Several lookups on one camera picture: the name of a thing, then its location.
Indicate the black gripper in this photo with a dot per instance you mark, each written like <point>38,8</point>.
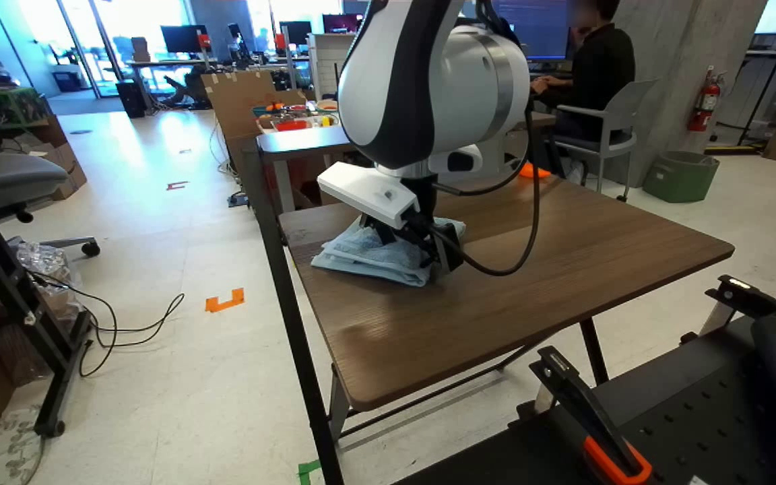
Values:
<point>419,228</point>

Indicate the blue towel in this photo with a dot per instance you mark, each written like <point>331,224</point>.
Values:
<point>358,252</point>

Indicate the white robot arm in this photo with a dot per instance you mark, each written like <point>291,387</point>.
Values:
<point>426,100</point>

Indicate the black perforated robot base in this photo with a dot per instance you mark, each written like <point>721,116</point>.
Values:
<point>702,416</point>

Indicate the orange round object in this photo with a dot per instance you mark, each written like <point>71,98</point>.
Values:
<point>532,171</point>

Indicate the wooden work table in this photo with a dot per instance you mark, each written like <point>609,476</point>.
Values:
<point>399,379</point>

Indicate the orange floor tape marker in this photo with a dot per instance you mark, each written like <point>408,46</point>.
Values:
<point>225,302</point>

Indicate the grey office chair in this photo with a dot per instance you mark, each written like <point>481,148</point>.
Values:
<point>617,131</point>

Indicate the seated person in black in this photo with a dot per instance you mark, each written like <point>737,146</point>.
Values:
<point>602,63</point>

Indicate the green storage bin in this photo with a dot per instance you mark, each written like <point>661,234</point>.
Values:
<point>680,177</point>

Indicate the red fire extinguisher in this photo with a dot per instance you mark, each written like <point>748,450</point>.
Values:
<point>706,100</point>

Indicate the black tripod stand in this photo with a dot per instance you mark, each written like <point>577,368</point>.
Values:
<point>58,348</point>

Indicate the grey swivel chair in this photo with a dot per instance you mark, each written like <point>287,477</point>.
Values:
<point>23,182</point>

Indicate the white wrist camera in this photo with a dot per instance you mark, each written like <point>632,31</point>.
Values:
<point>369,189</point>

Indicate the orange handled clamp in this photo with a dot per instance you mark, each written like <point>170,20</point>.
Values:
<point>604,447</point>

